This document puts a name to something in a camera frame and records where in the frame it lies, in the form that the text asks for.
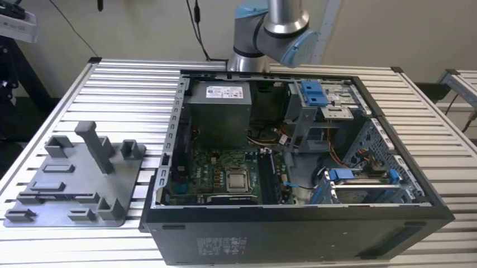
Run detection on dark RAM stick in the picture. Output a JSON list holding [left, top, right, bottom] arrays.
[[18, 192, 99, 199]]

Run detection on grey plastic parts rack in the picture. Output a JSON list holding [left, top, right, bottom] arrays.
[[3, 121, 147, 228]]

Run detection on black case fan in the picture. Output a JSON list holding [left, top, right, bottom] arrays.
[[174, 116, 193, 179]]

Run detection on grey power supply unit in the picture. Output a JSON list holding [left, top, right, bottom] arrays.
[[185, 81, 254, 149]]

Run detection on green motherboard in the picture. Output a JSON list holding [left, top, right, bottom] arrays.
[[166, 147, 296, 206]]

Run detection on silver CPU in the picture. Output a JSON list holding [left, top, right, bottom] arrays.
[[227, 173, 250, 192]]

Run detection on black graphics card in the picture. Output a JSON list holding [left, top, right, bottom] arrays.
[[206, 194, 259, 206]]

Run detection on black open PC case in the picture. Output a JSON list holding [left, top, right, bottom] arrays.
[[138, 68, 456, 265]]

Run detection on perforated metal disk bay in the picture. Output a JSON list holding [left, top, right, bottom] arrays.
[[341, 117, 428, 206]]

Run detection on hard disk in blue carrier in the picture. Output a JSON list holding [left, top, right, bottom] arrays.
[[312, 167, 414, 206]]

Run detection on metal slat side table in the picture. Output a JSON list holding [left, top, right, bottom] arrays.
[[434, 69, 477, 112]]

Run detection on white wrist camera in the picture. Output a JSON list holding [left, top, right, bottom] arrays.
[[0, 11, 40, 43]]

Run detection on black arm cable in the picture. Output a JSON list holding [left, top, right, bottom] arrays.
[[185, 0, 210, 61]]

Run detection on power supply wire bundle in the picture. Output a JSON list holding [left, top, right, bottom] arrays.
[[247, 124, 290, 146]]

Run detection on black wire with blue tab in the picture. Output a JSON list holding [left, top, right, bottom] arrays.
[[284, 180, 318, 192]]

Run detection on white perforated wall rail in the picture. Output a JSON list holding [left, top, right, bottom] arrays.
[[317, 0, 341, 66]]

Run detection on black box by wall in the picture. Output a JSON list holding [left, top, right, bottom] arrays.
[[412, 82, 449, 104]]

